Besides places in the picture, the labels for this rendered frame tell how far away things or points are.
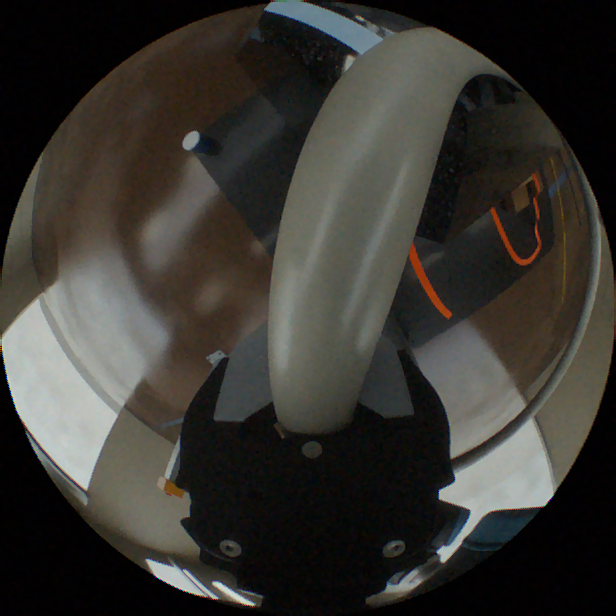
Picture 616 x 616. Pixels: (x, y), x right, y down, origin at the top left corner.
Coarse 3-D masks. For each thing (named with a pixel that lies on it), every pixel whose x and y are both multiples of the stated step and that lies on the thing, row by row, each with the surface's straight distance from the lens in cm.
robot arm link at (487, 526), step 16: (496, 512) 22; (512, 512) 20; (528, 512) 20; (480, 528) 21; (496, 528) 20; (512, 528) 20; (464, 544) 21; (480, 544) 20; (496, 544) 20; (448, 560) 22; (464, 560) 20; (480, 560) 20; (432, 576) 22; (448, 576) 21; (416, 592) 22
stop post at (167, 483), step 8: (216, 352) 154; (208, 360) 165; (216, 360) 160; (208, 376) 150; (176, 448) 129; (176, 456) 125; (176, 464) 125; (168, 472) 127; (176, 472) 125; (160, 480) 129; (168, 480) 122; (160, 488) 127; (168, 488) 122; (176, 488) 124; (176, 496) 125
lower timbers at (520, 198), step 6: (534, 174) 187; (540, 180) 197; (522, 186) 161; (534, 186) 186; (540, 186) 195; (516, 192) 152; (522, 192) 160; (534, 192) 189; (540, 192) 193; (504, 198) 153; (510, 198) 149; (516, 198) 152; (522, 198) 159; (528, 198) 168; (510, 204) 151; (516, 204) 151; (522, 204) 159; (528, 204) 167; (510, 210) 153; (516, 210) 151
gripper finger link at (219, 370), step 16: (224, 368) 10; (208, 384) 10; (192, 400) 9; (208, 400) 9; (192, 416) 9; (208, 416) 8; (192, 432) 8; (208, 432) 8; (224, 432) 8; (240, 432) 8; (192, 448) 8; (208, 448) 8; (192, 464) 8; (176, 480) 8; (256, 496) 7
